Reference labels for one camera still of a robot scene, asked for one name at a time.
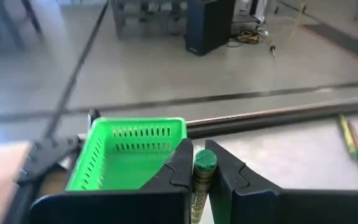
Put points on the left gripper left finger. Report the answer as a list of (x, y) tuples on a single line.
[(120, 207)]

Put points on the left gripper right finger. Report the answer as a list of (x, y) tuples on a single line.
[(275, 207)]

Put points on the yellow green crayon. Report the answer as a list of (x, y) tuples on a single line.
[(348, 137)]

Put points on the green plastic basket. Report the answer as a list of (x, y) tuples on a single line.
[(123, 168)]

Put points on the grey metal shelf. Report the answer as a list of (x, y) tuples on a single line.
[(148, 18)]

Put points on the black computer tower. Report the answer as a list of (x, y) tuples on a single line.
[(208, 26)]

